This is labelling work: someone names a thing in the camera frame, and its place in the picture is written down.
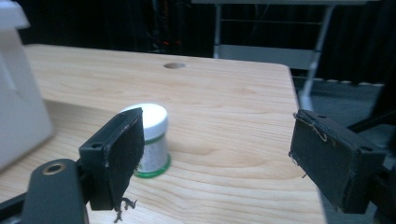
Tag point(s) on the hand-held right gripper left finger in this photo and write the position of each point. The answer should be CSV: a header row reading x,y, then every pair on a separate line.
x,y
120,155

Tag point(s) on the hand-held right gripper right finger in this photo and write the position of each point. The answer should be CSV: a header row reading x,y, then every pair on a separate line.
x,y
330,161

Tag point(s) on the white jar with green base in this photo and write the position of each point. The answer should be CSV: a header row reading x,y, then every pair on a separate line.
x,y
155,119

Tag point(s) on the white plastic storage box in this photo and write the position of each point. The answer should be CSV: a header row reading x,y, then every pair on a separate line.
x,y
18,109

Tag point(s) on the black metal stand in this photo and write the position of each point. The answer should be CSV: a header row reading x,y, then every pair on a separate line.
x,y
386,93

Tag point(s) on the round desk grommet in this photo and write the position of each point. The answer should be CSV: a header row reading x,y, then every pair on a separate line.
x,y
174,65

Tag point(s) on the dark rack with red light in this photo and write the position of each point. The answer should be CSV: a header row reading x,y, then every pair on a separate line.
x,y
166,31

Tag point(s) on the white metal desk frame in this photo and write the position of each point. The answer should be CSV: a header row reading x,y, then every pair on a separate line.
x,y
264,54

